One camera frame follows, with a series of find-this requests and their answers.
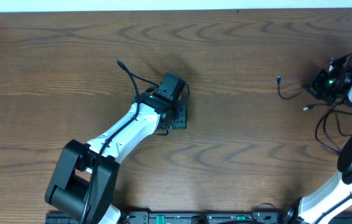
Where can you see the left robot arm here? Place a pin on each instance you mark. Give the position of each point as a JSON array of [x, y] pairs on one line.
[[84, 179]]

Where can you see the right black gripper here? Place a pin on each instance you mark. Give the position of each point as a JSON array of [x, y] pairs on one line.
[[318, 83]]

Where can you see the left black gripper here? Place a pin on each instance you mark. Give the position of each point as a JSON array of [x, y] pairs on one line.
[[181, 116]]

